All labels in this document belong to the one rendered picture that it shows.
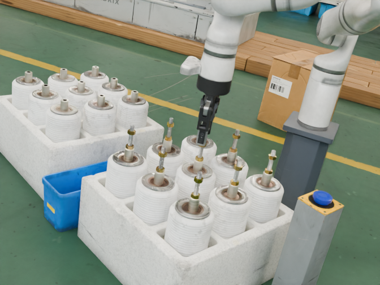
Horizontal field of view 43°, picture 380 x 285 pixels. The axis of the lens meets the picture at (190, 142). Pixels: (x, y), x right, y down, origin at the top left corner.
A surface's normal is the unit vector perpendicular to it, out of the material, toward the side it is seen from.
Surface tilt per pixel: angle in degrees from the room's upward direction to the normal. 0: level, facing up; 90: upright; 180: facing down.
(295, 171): 90
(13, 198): 0
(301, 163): 90
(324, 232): 90
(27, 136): 90
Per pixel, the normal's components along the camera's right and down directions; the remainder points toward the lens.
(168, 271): -0.74, 0.18
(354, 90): -0.39, 0.34
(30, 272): 0.16, -0.89
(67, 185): 0.66, 0.39
